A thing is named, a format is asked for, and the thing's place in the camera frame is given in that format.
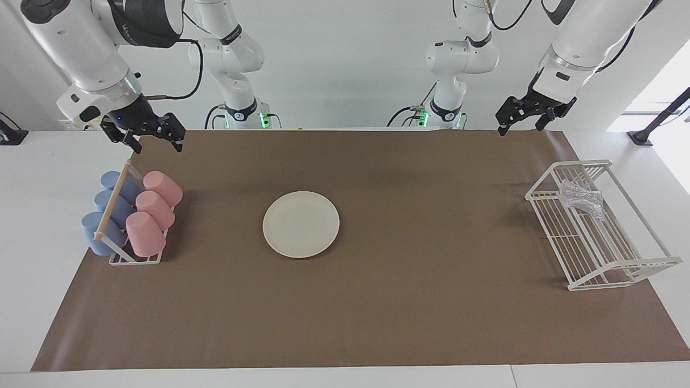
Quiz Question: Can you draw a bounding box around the brown table mat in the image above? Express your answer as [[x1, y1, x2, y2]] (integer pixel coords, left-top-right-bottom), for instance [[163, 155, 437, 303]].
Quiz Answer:
[[31, 129, 690, 372]]

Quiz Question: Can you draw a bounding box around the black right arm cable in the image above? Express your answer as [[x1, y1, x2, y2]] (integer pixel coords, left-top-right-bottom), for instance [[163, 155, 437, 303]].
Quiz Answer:
[[143, 38, 203, 101]]

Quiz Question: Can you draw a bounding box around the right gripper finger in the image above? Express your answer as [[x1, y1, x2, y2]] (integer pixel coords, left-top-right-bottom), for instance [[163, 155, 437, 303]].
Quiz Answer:
[[100, 116, 142, 155], [158, 112, 187, 154]]

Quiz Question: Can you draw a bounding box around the white cup rack wooden rod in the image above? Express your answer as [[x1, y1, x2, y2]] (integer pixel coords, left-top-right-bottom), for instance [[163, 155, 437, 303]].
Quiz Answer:
[[93, 159, 176, 266]]

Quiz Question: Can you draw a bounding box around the black angled stand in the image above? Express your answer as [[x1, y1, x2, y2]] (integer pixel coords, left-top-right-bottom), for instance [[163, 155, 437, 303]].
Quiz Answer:
[[627, 86, 690, 147]]

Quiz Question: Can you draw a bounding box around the blue plastic cup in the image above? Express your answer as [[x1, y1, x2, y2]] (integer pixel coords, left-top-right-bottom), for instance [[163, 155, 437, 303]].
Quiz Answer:
[[94, 190, 135, 230], [100, 171, 143, 204], [81, 212, 130, 257]]

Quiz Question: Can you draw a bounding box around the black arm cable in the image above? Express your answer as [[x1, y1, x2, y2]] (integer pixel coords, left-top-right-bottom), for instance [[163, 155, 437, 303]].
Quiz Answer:
[[453, 0, 664, 73], [143, 38, 203, 101]]

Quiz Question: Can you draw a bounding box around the white wall power outlet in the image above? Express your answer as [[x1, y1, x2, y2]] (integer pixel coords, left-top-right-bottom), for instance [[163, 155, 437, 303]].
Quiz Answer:
[[58, 119, 111, 131]]

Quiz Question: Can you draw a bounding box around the black base cable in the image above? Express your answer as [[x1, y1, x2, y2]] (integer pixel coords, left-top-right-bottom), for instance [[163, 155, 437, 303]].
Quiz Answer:
[[387, 82, 438, 128], [204, 104, 227, 130]]

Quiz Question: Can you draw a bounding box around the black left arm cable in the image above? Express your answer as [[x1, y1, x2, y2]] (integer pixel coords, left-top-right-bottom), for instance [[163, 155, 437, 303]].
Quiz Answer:
[[453, 0, 664, 73]]

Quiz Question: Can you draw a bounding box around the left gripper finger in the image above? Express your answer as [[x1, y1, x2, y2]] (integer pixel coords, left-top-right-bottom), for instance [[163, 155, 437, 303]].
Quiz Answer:
[[535, 98, 577, 133], [495, 96, 528, 136]]

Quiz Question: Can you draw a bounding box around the cream round plate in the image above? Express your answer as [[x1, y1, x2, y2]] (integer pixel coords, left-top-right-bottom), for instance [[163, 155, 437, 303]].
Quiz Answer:
[[263, 191, 340, 259]]

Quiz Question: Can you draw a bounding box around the white wire dish rack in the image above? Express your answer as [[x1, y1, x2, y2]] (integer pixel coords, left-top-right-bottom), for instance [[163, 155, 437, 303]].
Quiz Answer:
[[525, 159, 684, 292]]

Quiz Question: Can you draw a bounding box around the black table clamp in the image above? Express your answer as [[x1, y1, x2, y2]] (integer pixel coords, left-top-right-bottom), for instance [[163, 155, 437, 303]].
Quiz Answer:
[[0, 112, 29, 146]]

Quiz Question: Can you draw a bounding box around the pink plastic cup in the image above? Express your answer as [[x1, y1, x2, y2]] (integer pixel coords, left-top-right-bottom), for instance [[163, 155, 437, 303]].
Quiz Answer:
[[126, 211, 167, 258], [135, 191, 176, 231], [143, 171, 183, 208]]

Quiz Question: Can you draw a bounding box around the silver glitter sponge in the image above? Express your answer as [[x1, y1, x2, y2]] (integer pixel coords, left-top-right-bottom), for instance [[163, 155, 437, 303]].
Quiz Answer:
[[561, 179, 605, 220]]

